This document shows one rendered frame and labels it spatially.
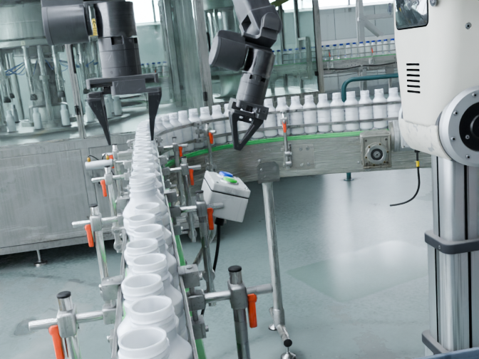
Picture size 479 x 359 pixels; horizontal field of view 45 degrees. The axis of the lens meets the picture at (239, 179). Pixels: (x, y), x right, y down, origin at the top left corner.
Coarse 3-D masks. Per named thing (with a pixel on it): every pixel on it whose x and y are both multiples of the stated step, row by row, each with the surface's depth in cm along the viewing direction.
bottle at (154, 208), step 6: (138, 204) 84; (144, 204) 85; (150, 204) 85; (156, 204) 84; (138, 210) 82; (144, 210) 82; (150, 210) 82; (156, 210) 82; (156, 216) 82; (162, 222) 84; (168, 234) 84; (168, 240) 83; (168, 246) 83
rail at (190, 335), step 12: (156, 144) 186; (132, 156) 165; (132, 168) 146; (180, 276) 69; (120, 288) 67; (180, 288) 68; (120, 300) 64; (120, 312) 62; (192, 336) 54; (192, 348) 51
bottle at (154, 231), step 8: (152, 224) 74; (136, 232) 71; (144, 232) 70; (152, 232) 70; (160, 232) 72; (160, 240) 71; (160, 248) 71; (168, 256) 72; (168, 264) 71; (176, 264) 73; (176, 272) 73; (176, 280) 73; (176, 288) 73
